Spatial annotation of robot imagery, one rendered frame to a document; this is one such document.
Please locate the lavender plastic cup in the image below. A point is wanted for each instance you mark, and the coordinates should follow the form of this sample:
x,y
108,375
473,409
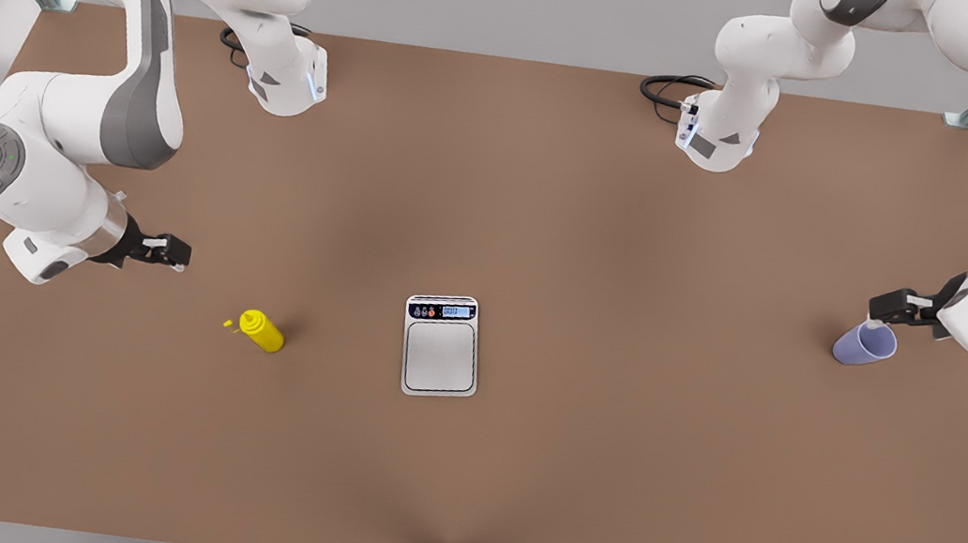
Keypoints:
x,y
864,345

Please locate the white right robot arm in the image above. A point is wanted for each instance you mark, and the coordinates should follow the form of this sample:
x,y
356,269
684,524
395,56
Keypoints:
x,y
62,108

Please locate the yellow sauce bottle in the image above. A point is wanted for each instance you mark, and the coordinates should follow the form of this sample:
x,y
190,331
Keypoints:
x,y
263,331

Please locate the white digital kitchen scale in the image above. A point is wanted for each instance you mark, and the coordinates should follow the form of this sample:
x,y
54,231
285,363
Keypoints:
x,y
441,348

